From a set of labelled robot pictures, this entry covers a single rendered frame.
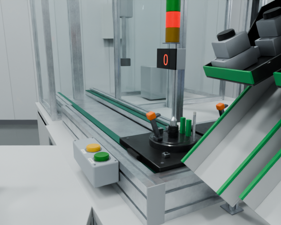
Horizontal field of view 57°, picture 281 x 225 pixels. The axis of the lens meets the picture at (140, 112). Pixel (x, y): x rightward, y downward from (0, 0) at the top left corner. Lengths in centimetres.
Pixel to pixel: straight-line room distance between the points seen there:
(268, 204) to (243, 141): 13
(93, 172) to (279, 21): 50
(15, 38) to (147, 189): 418
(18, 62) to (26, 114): 84
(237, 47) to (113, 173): 42
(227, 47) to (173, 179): 30
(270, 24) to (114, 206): 52
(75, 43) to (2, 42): 306
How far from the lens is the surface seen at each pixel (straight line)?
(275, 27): 50
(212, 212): 69
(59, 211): 70
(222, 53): 48
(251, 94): 59
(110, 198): 72
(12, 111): 478
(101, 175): 68
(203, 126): 96
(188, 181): 62
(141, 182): 59
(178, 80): 96
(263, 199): 48
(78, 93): 172
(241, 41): 48
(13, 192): 82
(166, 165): 63
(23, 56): 455
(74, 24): 170
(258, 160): 47
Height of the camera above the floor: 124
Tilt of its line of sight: 14 degrees down
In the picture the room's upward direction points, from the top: straight up
